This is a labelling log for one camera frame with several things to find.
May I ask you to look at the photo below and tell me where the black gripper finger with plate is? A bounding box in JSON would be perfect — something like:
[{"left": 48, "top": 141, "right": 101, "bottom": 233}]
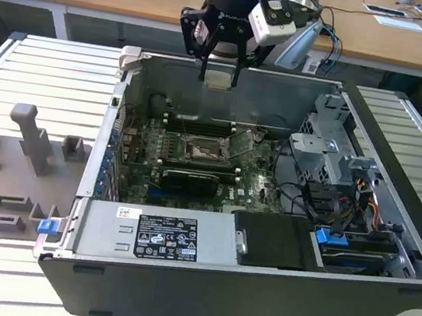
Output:
[{"left": 171, "top": 3, "right": 226, "bottom": 84}]

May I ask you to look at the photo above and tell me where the black slim gripper finger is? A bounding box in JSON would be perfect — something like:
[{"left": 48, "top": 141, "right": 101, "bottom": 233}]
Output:
[{"left": 228, "top": 26, "right": 262, "bottom": 93}]

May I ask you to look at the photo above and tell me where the silver CPU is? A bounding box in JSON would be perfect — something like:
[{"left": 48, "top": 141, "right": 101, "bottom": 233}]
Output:
[{"left": 203, "top": 68, "right": 234, "bottom": 93}]

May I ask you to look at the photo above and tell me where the black RAM slot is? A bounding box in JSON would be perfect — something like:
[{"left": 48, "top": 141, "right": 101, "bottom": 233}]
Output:
[
  {"left": 154, "top": 155, "right": 243, "bottom": 173},
  {"left": 154, "top": 153, "right": 243, "bottom": 170},
  {"left": 167, "top": 117, "right": 237, "bottom": 132},
  {"left": 166, "top": 121, "right": 236, "bottom": 136},
  {"left": 167, "top": 113, "right": 237, "bottom": 128},
  {"left": 153, "top": 158, "right": 242, "bottom": 176},
  {"left": 165, "top": 125, "right": 236, "bottom": 140}
]

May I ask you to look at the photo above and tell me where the grey case latch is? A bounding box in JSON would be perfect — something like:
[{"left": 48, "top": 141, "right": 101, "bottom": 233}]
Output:
[{"left": 116, "top": 44, "right": 145, "bottom": 75}]

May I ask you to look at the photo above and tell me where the black cylindrical component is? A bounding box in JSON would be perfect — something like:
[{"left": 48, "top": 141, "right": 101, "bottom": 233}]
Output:
[{"left": 146, "top": 92, "right": 170, "bottom": 115}]

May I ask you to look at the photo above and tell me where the green motherboard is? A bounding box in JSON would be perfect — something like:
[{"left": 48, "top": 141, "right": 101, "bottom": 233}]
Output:
[{"left": 110, "top": 108, "right": 297, "bottom": 224}]

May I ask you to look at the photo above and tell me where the grey metal drive cage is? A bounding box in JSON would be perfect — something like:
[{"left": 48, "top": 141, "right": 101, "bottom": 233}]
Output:
[{"left": 282, "top": 89, "right": 392, "bottom": 194}]

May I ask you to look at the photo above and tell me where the black graphics card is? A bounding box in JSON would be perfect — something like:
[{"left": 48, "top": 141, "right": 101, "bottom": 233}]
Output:
[{"left": 159, "top": 165, "right": 221, "bottom": 200}]

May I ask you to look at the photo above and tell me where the printed paper sheet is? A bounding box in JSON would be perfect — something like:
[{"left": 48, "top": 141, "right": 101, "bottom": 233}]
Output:
[{"left": 363, "top": 2, "right": 410, "bottom": 20}]

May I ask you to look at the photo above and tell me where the white paper sheet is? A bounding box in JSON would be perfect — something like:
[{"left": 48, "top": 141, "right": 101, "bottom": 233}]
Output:
[{"left": 372, "top": 13, "right": 422, "bottom": 34}]

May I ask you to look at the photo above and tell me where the black plastic shroud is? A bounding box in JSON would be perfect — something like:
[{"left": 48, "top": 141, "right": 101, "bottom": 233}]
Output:
[{"left": 227, "top": 208, "right": 323, "bottom": 276}]

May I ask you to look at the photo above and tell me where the hard disk in blue carrier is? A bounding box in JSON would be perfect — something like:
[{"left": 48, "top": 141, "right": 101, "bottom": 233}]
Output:
[{"left": 307, "top": 225, "right": 401, "bottom": 282}]

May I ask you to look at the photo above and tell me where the grey power supply with label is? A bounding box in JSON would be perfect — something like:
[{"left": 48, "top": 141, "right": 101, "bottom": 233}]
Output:
[{"left": 71, "top": 192, "right": 251, "bottom": 277}]

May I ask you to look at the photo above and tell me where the grey parts rack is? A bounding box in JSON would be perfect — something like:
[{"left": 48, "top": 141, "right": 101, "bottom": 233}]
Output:
[{"left": 0, "top": 99, "right": 99, "bottom": 254}]

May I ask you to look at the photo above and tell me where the blue case latch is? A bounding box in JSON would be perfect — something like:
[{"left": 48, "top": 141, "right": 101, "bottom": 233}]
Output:
[{"left": 37, "top": 217, "right": 60, "bottom": 237}]

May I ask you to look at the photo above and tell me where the black and grey PC case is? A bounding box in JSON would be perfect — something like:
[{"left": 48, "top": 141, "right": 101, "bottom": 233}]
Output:
[{"left": 25, "top": 35, "right": 422, "bottom": 316}]

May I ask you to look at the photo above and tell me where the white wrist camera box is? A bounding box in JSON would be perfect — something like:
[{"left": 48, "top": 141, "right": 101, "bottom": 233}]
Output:
[{"left": 244, "top": 0, "right": 301, "bottom": 52}]

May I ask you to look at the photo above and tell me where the blue cable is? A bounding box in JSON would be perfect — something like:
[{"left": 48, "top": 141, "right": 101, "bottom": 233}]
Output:
[{"left": 314, "top": 22, "right": 346, "bottom": 67}]

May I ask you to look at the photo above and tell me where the black looped wire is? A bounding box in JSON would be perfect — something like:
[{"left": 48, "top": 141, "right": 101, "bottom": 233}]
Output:
[{"left": 266, "top": 139, "right": 323, "bottom": 220}]

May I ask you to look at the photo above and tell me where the orange power wire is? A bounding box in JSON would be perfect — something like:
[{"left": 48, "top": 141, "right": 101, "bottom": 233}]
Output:
[{"left": 353, "top": 177, "right": 375, "bottom": 198}]

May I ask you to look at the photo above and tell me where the black flat disk wire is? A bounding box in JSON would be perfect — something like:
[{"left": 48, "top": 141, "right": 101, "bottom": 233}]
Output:
[{"left": 327, "top": 190, "right": 353, "bottom": 241}]

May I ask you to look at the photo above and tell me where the yellow power wire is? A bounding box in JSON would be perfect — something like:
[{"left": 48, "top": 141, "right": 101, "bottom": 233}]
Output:
[{"left": 360, "top": 193, "right": 382, "bottom": 215}]

